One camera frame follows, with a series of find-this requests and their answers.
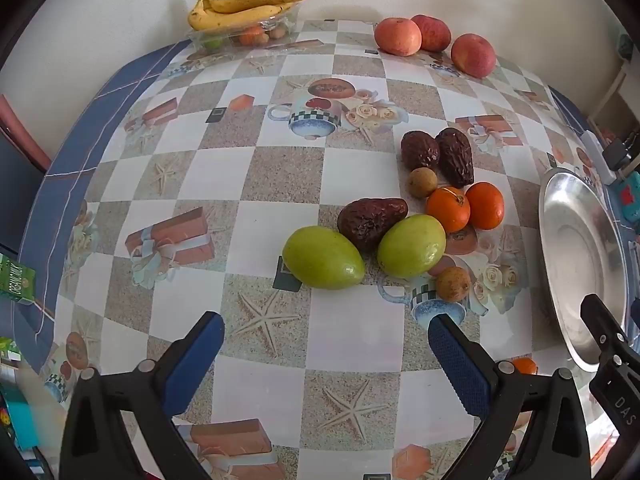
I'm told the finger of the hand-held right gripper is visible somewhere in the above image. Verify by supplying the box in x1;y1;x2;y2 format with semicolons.
580;294;633;357

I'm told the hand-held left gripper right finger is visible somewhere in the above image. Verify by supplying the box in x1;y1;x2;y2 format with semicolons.
427;312;593;480

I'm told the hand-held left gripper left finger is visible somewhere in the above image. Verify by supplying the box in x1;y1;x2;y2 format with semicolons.
60;311;226;480

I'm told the silver metal plate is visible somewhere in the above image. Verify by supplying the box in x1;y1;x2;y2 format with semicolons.
539;167;630;373

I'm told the small brown longan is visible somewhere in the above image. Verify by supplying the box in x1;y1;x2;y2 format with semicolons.
435;266;472;303
406;167;439;199

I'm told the green mango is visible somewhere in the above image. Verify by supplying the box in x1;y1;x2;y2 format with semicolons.
282;226;367;291
377;214;447;278

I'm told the dark brown avocado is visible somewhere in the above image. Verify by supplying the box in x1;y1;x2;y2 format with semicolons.
434;127;475;190
400;130;441;172
336;197;410;255

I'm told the white power strip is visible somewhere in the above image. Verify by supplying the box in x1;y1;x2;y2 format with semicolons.
581;130;617;186

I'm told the black power adapter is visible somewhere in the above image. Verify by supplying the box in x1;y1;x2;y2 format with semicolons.
602;132;640;171

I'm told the teal box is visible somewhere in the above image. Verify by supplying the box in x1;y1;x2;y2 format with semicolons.
0;380;42;452

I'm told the printed checkered tablecloth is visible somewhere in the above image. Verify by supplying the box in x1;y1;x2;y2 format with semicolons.
12;19;640;480

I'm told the green carton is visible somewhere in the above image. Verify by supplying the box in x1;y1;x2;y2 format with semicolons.
0;254;38;306

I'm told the white wooden shelf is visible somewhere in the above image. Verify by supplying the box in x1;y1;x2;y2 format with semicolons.
587;55;640;136

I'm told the reddish chair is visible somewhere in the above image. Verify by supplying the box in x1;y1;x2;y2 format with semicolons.
0;94;53;171

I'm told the red apple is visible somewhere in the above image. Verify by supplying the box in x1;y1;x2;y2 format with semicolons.
450;33;497;80
411;14;452;52
374;16;423;57

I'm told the clear plastic container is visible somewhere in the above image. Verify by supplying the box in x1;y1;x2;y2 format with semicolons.
186;2;304;54

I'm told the small orange fruit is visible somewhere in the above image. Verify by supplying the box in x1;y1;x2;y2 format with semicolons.
237;27;268;47

